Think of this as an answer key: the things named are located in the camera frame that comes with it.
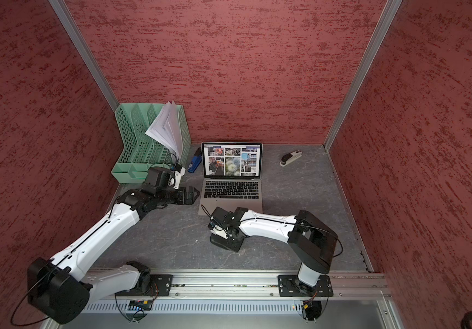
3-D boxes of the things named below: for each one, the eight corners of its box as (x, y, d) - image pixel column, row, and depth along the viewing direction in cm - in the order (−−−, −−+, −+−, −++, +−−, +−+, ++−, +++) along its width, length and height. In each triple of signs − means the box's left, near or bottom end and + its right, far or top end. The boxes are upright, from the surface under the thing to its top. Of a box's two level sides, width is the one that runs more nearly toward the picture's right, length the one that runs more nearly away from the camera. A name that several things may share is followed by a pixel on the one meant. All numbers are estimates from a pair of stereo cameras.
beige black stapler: (282, 167, 113) (283, 162, 110) (277, 162, 116) (278, 157, 113) (301, 157, 118) (303, 152, 115) (296, 152, 121) (298, 147, 118)
